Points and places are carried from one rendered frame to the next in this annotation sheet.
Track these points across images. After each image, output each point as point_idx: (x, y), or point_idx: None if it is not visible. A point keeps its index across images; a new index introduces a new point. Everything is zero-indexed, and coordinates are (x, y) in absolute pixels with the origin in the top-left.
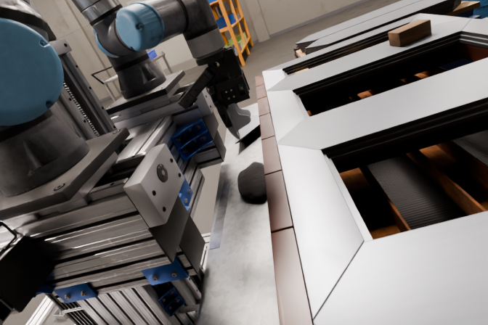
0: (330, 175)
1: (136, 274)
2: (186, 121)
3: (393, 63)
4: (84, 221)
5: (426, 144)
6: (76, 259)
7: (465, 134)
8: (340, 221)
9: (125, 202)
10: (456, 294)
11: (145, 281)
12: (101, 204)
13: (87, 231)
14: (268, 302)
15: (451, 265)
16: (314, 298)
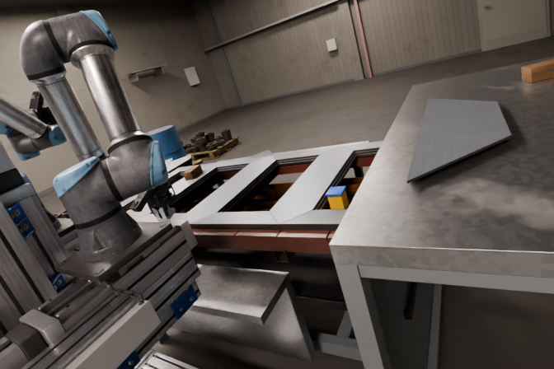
0: (235, 212)
1: (168, 315)
2: None
3: (196, 186)
4: (159, 258)
5: (243, 206)
6: (150, 298)
7: (252, 198)
8: (256, 213)
9: (180, 235)
10: (297, 202)
11: (173, 320)
12: (169, 240)
13: (160, 266)
14: (243, 278)
15: (291, 200)
16: (273, 222)
